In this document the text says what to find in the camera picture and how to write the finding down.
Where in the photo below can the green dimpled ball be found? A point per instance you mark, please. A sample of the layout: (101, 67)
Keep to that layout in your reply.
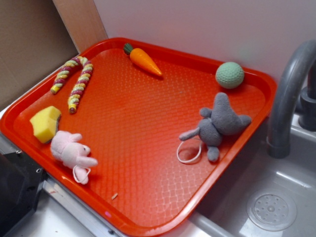
(229, 75)

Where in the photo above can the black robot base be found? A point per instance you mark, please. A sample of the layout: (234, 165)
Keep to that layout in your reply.
(21, 181)

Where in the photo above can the grey toy sink basin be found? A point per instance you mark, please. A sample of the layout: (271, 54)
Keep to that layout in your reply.
(261, 196)

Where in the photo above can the grey plush elephant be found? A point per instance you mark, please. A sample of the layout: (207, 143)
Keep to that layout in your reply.
(217, 122)

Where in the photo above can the yellow sponge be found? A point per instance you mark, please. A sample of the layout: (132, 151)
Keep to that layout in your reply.
(45, 123)

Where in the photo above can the orange toy carrot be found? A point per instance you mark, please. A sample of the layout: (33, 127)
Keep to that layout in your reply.
(141, 59)

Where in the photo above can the pink plush bunny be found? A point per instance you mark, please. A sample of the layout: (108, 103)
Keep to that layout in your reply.
(66, 148)

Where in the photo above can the orange plastic tray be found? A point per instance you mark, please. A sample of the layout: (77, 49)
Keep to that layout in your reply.
(146, 182)

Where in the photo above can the striped rope candy cane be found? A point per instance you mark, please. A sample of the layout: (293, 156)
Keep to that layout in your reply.
(81, 83)

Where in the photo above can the grey toy faucet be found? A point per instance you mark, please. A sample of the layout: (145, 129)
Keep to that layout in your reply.
(296, 89)

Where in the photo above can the brown cardboard panel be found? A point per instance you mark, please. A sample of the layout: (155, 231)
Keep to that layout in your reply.
(36, 36)

